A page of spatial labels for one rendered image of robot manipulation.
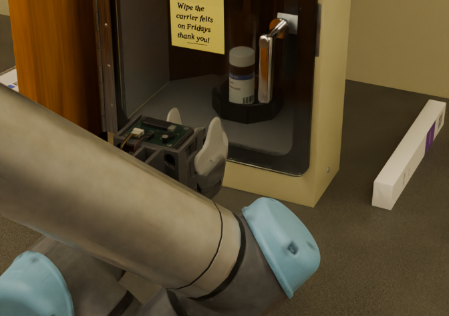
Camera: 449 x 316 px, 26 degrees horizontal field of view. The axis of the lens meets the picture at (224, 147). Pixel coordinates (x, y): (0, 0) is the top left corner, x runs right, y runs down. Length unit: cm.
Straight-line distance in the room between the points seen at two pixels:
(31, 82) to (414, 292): 57
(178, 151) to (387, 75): 84
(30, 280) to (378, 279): 55
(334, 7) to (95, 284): 57
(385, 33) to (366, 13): 5
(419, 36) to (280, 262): 95
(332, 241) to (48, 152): 71
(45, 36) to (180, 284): 67
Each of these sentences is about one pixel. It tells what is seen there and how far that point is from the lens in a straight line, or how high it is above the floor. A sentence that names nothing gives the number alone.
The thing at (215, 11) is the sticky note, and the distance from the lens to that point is 124.
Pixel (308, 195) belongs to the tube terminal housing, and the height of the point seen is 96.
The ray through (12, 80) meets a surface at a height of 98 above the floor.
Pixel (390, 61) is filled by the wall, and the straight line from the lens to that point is 168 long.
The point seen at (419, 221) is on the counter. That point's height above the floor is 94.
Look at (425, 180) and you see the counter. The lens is 141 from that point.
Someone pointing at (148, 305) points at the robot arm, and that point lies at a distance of 80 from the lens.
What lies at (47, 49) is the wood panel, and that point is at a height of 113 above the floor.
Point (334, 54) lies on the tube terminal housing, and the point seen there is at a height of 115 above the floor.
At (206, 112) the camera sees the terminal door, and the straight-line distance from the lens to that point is 131.
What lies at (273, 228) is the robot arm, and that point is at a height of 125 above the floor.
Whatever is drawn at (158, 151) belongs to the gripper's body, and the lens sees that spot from 90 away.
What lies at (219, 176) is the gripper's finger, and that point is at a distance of 99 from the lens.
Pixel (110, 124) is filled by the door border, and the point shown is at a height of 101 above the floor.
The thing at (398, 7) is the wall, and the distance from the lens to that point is 164.
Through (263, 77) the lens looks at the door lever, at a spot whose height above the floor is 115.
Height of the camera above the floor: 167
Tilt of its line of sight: 30 degrees down
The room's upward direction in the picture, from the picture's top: straight up
